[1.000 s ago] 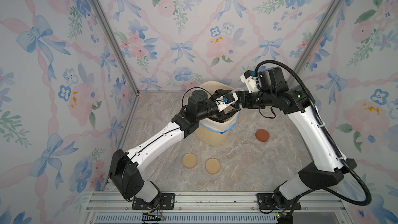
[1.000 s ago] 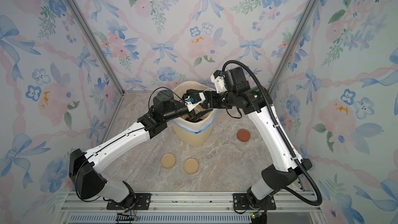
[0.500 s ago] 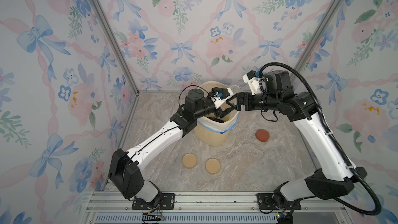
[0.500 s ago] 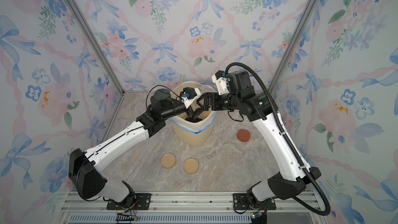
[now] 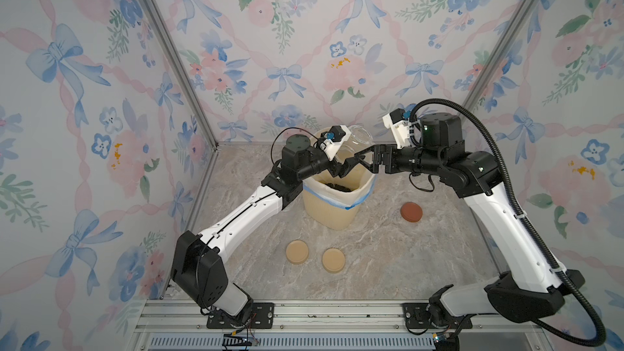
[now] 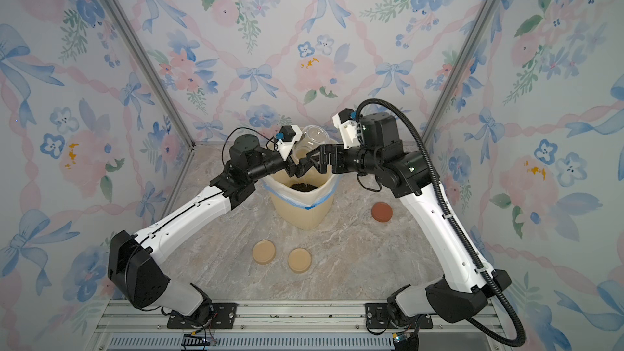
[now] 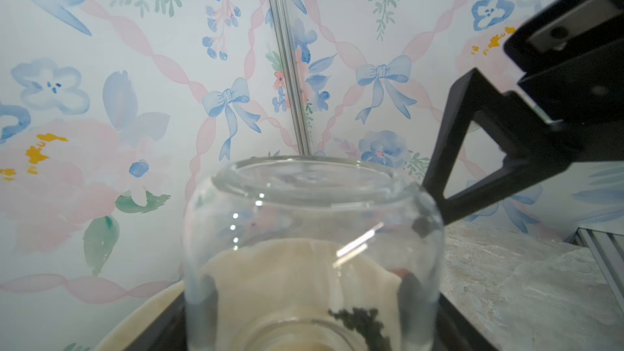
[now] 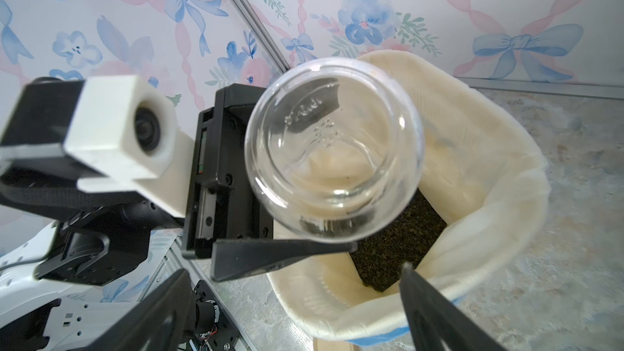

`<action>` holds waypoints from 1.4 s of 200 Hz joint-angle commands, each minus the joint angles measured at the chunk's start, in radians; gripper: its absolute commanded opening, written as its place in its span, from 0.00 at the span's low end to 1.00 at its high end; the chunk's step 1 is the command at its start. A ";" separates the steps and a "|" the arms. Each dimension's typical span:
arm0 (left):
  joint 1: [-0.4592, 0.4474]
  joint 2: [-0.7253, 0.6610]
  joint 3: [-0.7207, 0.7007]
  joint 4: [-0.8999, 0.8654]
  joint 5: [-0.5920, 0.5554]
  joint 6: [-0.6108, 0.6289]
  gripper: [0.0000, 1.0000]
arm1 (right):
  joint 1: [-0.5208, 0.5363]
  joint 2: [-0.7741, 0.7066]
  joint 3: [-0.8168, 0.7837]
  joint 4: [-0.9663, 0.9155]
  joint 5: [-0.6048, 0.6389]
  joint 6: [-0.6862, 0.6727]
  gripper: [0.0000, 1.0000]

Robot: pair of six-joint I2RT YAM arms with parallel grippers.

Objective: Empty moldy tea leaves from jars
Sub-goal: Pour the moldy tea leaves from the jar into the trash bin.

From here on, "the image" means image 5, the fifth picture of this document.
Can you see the red jar lid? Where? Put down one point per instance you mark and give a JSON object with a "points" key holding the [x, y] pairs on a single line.
{"points": [[411, 212]]}

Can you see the translucent bin liner blue band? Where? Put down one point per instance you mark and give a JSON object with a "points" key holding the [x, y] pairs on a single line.
{"points": [[359, 176]]}

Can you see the aluminium mounting rail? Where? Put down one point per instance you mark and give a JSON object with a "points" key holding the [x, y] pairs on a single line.
{"points": [[296, 325]]}

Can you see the tan jar lid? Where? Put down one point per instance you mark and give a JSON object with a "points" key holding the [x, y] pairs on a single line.
{"points": [[297, 252]]}

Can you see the glass jar light wood lid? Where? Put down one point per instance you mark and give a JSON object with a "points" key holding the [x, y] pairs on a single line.
{"points": [[359, 139]]}

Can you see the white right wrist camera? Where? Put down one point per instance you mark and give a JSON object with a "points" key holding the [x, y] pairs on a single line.
{"points": [[397, 122]]}

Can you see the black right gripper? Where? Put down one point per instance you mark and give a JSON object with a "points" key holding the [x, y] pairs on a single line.
{"points": [[391, 149]]}

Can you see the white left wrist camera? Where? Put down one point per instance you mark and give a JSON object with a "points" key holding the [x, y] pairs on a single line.
{"points": [[330, 141]]}

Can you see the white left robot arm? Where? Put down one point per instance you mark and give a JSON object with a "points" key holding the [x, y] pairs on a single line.
{"points": [[198, 266]]}

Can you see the cream ribbed trash bin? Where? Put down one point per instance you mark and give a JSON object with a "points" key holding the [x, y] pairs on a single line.
{"points": [[331, 209]]}

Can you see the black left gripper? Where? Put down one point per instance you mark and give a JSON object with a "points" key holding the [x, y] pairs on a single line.
{"points": [[336, 170]]}

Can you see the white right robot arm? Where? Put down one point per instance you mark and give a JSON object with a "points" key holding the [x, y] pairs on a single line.
{"points": [[530, 289]]}

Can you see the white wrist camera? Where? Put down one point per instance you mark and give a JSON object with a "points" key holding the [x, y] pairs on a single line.
{"points": [[330, 141], [397, 122]]}

